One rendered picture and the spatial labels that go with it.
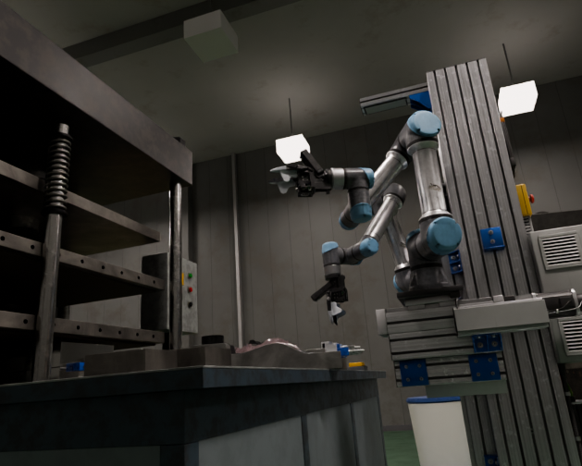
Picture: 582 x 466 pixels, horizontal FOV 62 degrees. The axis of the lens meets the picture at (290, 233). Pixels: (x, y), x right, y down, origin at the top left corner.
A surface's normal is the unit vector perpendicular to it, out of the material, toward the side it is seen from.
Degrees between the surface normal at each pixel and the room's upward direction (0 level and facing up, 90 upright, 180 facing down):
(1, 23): 90
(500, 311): 90
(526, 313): 90
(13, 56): 90
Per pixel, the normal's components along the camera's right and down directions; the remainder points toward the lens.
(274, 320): -0.32, -0.27
